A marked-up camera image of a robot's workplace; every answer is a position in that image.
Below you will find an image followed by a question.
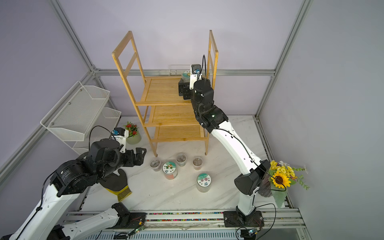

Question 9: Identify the green-lid sunflower seed jar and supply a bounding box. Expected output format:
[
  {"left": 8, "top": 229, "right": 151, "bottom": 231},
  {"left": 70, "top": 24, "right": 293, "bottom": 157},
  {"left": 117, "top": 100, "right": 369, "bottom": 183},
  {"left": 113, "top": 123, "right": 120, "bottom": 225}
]
[{"left": 182, "top": 71, "right": 191, "bottom": 82}]

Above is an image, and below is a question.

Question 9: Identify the seed jar with red base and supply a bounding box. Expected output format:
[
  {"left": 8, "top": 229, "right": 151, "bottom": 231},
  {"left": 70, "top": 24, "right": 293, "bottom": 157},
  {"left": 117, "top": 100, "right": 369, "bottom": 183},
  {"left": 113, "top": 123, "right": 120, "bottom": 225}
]
[{"left": 162, "top": 161, "right": 178, "bottom": 180}]

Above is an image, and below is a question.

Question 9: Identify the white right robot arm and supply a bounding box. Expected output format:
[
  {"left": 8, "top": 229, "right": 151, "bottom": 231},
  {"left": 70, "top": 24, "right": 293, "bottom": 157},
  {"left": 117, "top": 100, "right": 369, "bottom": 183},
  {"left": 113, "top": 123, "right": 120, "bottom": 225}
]
[{"left": 179, "top": 79, "right": 272, "bottom": 227}]

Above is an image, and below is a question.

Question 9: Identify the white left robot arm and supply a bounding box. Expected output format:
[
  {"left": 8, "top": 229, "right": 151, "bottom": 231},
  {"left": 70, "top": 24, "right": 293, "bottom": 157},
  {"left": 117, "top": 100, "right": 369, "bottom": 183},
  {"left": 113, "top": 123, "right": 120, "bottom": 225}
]
[{"left": 2, "top": 139, "right": 147, "bottom": 240}]

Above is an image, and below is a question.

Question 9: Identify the small clear seed cup left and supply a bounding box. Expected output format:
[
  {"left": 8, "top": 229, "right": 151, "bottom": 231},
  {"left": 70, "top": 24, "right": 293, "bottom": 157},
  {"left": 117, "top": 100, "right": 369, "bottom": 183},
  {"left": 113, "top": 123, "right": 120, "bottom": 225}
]
[{"left": 150, "top": 159, "right": 162, "bottom": 172}]

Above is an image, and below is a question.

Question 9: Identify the small clear seed cup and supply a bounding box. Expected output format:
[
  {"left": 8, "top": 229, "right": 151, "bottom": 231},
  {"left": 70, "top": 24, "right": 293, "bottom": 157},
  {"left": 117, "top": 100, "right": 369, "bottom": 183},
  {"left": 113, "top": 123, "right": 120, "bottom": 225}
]
[
  {"left": 193, "top": 157, "right": 203, "bottom": 171},
  {"left": 150, "top": 159, "right": 162, "bottom": 172},
  {"left": 176, "top": 153, "right": 187, "bottom": 167}
]

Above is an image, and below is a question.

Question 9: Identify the bamboo three-tier shelf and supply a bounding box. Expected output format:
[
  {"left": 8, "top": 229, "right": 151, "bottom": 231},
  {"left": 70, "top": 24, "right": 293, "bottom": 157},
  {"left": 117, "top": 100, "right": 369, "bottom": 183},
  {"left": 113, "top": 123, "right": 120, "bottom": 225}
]
[{"left": 112, "top": 31, "right": 209, "bottom": 153}]

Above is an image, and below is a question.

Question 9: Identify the small clear seed cup middle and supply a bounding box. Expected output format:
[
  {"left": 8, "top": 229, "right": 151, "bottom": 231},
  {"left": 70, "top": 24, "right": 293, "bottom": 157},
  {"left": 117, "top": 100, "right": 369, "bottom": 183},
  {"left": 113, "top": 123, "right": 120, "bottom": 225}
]
[{"left": 176, "top": 153, "right": 187, "bottom": 167}]

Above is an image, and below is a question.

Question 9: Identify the small clear seed cup right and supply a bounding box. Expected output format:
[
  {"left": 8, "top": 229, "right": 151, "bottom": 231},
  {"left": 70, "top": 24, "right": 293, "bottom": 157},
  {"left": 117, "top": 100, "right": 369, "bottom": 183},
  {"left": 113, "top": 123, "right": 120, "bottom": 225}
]
[{"left": 193, "top": 157, "right": 203, "bottom": 171}]

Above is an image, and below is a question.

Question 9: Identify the seed jar with floral lid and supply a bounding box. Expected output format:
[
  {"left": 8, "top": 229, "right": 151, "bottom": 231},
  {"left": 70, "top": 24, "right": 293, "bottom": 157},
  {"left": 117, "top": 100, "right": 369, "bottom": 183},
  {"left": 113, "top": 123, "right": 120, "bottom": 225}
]
[{"left": 197, "top": 173, "right": 212, "bottom": 193}]

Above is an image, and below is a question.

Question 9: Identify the green pot with red flowers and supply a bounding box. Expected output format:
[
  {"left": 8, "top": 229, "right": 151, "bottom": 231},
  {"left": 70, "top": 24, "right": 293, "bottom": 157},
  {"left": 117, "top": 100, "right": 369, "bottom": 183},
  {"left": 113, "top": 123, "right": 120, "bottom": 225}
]
[{"left": 124, "top": 121, "right": 142, "bottom": 145}]

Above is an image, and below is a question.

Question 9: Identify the black and yellow glove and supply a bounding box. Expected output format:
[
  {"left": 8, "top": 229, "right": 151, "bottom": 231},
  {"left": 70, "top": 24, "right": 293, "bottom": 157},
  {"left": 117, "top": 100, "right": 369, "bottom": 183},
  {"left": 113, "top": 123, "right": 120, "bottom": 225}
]
[{"left": 99, "top": 169, "right": 132, "bottom": 203}]

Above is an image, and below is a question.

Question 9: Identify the sunflower bouquet in vase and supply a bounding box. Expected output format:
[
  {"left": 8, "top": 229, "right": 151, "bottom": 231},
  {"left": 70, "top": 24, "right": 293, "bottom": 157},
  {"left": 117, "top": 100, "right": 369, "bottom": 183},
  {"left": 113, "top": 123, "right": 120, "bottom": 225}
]
[{"left": 267, "top": 161, "right": 310, "bottom": 209}]

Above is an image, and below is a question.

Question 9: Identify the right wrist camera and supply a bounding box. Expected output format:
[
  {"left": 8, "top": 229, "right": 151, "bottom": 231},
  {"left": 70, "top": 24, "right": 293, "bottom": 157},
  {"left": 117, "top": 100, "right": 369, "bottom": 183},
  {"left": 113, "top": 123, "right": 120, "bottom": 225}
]
[{"left": 190, "top": 64, "right": 202, "bottom": 90}]

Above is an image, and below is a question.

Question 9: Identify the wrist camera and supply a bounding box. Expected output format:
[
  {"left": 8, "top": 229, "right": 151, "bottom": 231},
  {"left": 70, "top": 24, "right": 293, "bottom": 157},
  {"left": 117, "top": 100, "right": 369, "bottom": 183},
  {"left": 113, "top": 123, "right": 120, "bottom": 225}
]
[
  {"left": 190, "top": 64, "right": 202, "bottom": 90},
  {"left": 112, "top": 127, "right": 129, "bottom": 154}
]

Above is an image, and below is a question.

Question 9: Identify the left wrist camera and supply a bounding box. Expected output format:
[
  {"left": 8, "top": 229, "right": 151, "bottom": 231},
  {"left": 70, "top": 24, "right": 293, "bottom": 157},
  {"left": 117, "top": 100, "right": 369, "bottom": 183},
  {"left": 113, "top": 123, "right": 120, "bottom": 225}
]
[{"left": 112, "top": 127, "right": 129, "bottom": 154}]

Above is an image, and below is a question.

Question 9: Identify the white mesh wall basket rack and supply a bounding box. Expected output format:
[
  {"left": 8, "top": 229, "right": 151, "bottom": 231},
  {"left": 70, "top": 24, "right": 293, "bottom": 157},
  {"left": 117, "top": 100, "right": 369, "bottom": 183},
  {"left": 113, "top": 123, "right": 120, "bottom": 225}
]
[{"left": 40, "top": 82, "right": 121, "bottom": 155}]

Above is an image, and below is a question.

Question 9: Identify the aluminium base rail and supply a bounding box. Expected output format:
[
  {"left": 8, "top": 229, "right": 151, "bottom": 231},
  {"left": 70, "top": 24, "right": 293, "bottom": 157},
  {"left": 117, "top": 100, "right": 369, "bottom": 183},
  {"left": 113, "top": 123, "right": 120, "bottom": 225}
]
[{"left": 61, "top": 207, "right": 311, "bottom": 240}]

